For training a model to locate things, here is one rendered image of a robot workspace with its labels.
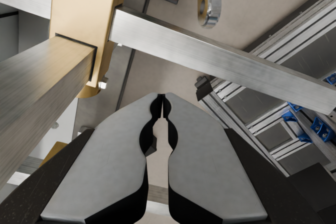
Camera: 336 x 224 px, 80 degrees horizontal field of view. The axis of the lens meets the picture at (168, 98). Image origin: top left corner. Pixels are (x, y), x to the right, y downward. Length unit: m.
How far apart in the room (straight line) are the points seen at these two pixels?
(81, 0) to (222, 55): 0.14
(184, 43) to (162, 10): 0.86
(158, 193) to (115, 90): 0.20
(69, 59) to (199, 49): 0.12
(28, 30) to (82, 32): 0.33
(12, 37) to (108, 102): 0.23
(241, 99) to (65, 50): 0.92
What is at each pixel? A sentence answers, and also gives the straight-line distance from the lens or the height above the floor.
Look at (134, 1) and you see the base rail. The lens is 0.35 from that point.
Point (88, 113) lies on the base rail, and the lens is 0.46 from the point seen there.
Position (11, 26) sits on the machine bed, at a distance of 0.52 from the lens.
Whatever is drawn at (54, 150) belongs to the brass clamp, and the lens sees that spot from 0.34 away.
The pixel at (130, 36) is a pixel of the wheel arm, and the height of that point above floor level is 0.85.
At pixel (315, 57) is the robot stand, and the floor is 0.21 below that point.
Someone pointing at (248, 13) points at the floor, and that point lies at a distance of 1.13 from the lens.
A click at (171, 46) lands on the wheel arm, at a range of 0.20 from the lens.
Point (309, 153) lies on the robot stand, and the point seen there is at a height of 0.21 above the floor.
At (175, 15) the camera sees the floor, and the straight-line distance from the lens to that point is 1.06.
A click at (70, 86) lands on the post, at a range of 0.17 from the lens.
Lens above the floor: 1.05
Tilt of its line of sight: 60 degrees down
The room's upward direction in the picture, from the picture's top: 180 degrees counter-clockwise
